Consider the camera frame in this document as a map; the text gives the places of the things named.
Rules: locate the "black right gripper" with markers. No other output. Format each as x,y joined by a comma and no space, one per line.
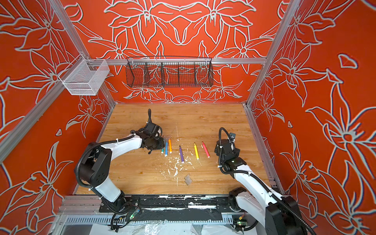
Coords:
237,152

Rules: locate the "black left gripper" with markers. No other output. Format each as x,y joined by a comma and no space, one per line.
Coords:
161,145

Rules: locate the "orange highlighter pen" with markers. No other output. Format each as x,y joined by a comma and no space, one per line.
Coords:
169,145

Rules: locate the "blue highlighter pen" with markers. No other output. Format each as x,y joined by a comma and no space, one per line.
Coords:
166,147

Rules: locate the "purple highlighter pen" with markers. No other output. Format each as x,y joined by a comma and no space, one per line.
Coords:
181,154

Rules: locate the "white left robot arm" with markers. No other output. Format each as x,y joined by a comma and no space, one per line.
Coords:
92,170

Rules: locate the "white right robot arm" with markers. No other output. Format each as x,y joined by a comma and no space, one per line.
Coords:
275,213

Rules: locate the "pink highlighter pen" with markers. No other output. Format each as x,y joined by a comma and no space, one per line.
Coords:
205,149

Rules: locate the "yellow highlighter pen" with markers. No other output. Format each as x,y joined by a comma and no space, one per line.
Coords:
196,151

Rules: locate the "white mesh basket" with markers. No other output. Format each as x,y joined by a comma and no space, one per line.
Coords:
85,77

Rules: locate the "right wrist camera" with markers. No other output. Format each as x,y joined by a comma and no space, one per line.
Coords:
232,136

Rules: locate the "black wire basket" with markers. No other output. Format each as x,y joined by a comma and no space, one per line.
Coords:
173,72

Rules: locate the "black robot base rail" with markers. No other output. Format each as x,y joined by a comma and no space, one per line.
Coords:
185,208

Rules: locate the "aluminium corner frame post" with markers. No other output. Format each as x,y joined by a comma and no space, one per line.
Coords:
78,43

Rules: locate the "right aluminium frame post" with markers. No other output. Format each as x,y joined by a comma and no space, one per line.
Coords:
284,24

